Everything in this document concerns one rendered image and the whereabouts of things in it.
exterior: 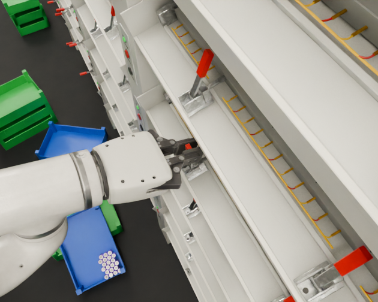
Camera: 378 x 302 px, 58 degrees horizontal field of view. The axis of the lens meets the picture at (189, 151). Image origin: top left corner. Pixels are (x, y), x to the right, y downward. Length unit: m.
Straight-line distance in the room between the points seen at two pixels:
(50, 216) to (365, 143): 0.39
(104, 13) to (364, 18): 0.79
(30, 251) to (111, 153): 0.18
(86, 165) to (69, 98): 1.62
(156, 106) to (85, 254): 0.95
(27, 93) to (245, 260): 1.59
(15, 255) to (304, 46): 0.45
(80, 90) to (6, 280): 1.68
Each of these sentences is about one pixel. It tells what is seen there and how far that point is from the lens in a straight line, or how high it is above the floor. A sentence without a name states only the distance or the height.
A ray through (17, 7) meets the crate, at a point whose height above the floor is 0.19.
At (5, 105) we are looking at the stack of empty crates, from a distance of 1.96.
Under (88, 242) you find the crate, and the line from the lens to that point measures 1.54.
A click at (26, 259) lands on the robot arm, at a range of 0.54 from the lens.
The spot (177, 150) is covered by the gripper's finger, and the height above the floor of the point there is 1.01.
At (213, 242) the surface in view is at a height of 0.74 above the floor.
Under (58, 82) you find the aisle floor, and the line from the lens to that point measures 2.20.
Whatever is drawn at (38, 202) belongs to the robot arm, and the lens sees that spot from 0.47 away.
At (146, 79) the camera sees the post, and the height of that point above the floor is 1.01.
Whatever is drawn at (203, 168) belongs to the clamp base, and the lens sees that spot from 0.62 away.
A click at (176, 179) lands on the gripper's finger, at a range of 0.52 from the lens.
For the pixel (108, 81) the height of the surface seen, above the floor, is 0.54.
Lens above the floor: 1.48
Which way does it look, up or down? 57 degrees down
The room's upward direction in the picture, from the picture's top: straight up
